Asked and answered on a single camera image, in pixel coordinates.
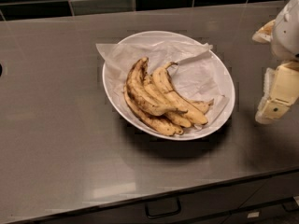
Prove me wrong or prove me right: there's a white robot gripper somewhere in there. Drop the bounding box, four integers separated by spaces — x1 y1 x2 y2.
252 0 299 124

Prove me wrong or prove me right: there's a spotted yellow banana bunch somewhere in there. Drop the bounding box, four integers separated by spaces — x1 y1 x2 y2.
123 57 213 136

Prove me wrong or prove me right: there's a white oval bowl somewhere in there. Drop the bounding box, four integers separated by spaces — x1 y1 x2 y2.
101 30 236 142

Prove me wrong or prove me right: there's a white paper liner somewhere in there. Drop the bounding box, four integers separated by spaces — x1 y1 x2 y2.
95 40 231 133

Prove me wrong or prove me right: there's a black drawer handle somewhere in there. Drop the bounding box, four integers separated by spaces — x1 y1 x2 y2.
145 198 181 219

